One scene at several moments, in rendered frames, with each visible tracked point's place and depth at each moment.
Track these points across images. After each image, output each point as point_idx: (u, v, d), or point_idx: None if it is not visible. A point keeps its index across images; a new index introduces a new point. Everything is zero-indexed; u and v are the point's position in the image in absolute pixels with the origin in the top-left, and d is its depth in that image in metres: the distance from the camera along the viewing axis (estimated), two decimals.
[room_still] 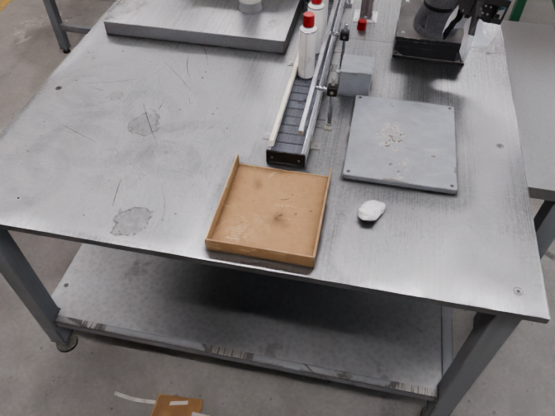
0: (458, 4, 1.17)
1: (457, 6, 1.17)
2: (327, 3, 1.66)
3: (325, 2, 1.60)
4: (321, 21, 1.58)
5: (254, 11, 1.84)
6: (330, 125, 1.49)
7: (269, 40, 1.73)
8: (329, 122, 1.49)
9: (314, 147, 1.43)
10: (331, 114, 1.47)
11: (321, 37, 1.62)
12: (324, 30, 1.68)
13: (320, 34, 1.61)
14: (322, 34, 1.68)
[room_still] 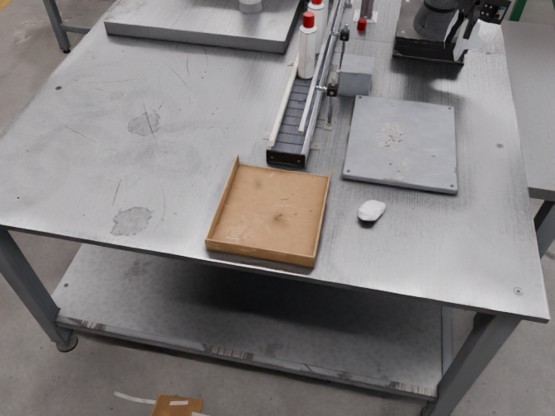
0: (457, 9, 1.17)
1: (457, 10, 1.17)
2: (327, 3, 1.66)
3: (325, 2, 1.60)
4: (321, 21, 1.58)
5: (254, 11, 1.84)
6: (330, 125, 1.49)
7: (269, 40, 1.73)
8: (329, 122, 1.49)
9: (314, 147, 1.43)
10: (331, 114, 1.47)
11: (321, 37, 1.62)
12: (324, 30, 1.68)
13: (320, 34, 1.61)
14: (322, 34, 1.68)
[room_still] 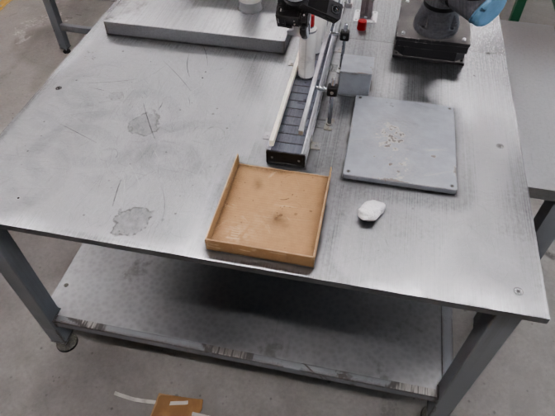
0: (305, 30, 1.31)
1: (306, 30, 1.31)
2: None
3: None
4: (321, 21, 1.58)
5: (254, 11, 1.84)
6: (330, 125, 1.49)
7: (269, 40, 1.73)
8: (329, 122, 1.49)
9: (314, 147, 1.43)
10: (331, 114, 1.47)
11: (321, 37, 1.62)
12: (324, 30, 1.68)
13: (320, 34, 1.61)
14: (322, 34, 1.68)
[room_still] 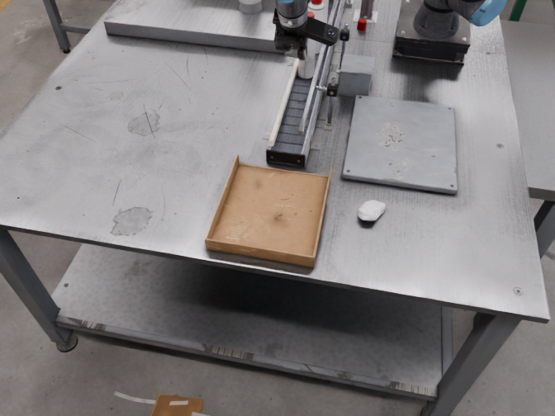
0: (303, 53, 1.36)
1: (304, 52, 1.36)
2: (327, 3, 1.66)
3: (325, 2, 1.60)
4: (321, 21, 1.58)
5: (254, 11, 1.84)
6: (330, 125, 1.49)
7: (269, 40, 1.73)
8: (329, 122, 1.49)
9: (314, 147, 1.43)
10: (331, 114, 1.47)
11: None
12: None
13: None
14: None
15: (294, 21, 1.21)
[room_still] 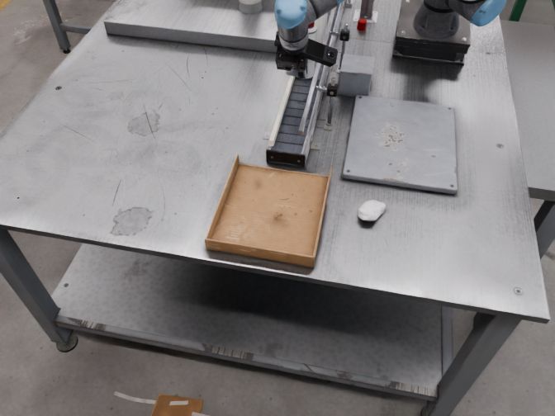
0: (304, 73, 1.41)
1: (304, 72, 1.41)
2: None
3: None
4: (321, 21, 1.58)
5: (254, 11, 1.84)
6: (330, 125, 1.49)
7: (269, 40, 1.73)
8: (329, 122, 1.49)
9: (314, 147, 1.43)
10: (331, 114, 1.47)
11: (321, 37, 1.62)
12: (324, 30, 1.68)
13: (320, 34, 1.61)
14: (322, 34, 1.68)
15: (295, 44, 1.26)
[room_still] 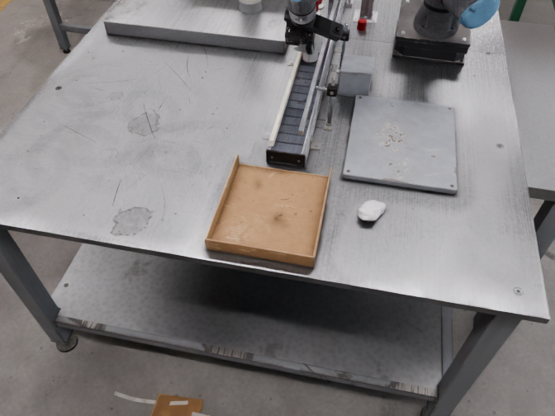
0: (310, 48, 1.50)
1: (311, 47, 1.50)
2: (327, 3, 1.66)
3: (325, 2, 1.60)
4: None
5: (254, 11, 1.84)
6: (330, 125, 1.49)
7: (269, 40, 1.73)
8: (329, 122, 1.49)
9: (314, 147, 1.43)
10: (331, 114, 1.47)
11: (321, 37, 1.63)
12: None
13: None
14: None
15: (304, 18, 1.35)
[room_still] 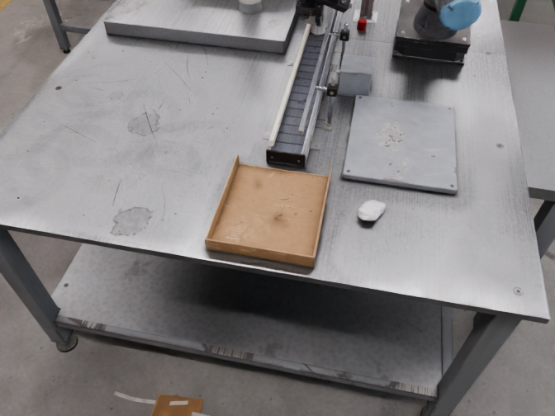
0: (320, 19, 1.61)
1: (320, 19, 1.61)
2: None
3: None
4: None
5: (254, 11, 1.84)
6: (330, 125, 1.49)
7: (269, 40, 1.73)
8: (329, 122, 1.49)
9: (314, 147, 1.43)
10: (331, 114, 1.47)
11: (329, 12, 1.73)
12: None
13: (327, 8, 1.71)
14: None
15: None
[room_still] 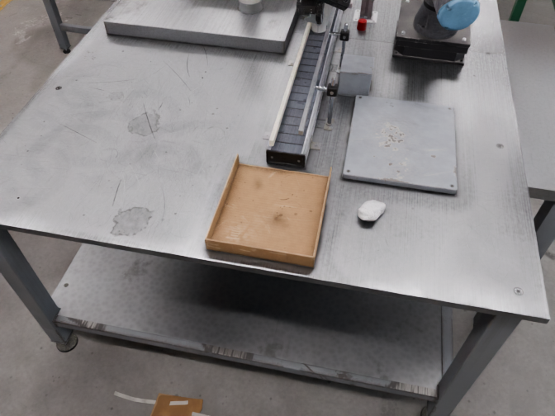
0: (320, 17, 1.62)
1: (320, 16, 1.62)
2: None
3: None
4: None
5: (254, 11, 1.84)
6: (330, 125, 1.49)
7: (269, 40, 1.73)
8: (329, 122, 1.49)
9: (314, 147, 1.43)
10: (331, 114, 1.47)
11: (330, 11, 1.74)
12: None
13: (328, 7, 1.72)
14: None
15: None
